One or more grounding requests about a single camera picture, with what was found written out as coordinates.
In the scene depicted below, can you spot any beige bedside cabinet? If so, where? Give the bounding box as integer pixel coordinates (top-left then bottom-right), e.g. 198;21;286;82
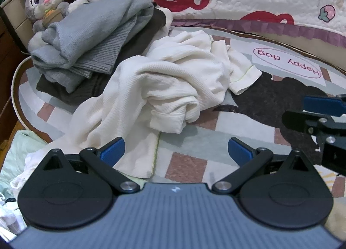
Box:
0;0;34;57

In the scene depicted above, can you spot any checked dog print rug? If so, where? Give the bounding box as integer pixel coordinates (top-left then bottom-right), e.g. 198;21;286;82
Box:
13;23;346;192

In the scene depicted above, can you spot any grey knit sweater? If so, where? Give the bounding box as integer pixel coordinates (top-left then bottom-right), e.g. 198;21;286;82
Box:
28;0;154;94

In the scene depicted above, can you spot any pale green cloth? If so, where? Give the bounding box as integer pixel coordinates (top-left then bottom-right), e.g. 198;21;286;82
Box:
0;129;49;192

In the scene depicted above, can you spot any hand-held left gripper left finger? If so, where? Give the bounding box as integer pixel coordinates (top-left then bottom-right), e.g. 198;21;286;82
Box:
40;137;141;194

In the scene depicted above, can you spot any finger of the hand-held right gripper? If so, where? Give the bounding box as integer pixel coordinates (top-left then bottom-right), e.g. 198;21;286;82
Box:
282;110;346;176
303;95;346;117

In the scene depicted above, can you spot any dark brown garment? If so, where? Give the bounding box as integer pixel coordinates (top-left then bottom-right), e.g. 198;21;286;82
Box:
36;9;167;105

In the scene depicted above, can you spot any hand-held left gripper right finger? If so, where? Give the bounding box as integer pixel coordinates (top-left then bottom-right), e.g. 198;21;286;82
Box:
211;137;311;194

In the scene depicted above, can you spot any cream waffle-knit garment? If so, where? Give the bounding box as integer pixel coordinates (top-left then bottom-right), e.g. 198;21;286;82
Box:
26;30;263;179

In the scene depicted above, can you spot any cream folded garment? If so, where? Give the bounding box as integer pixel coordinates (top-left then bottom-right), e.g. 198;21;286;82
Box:
157;7;173;36

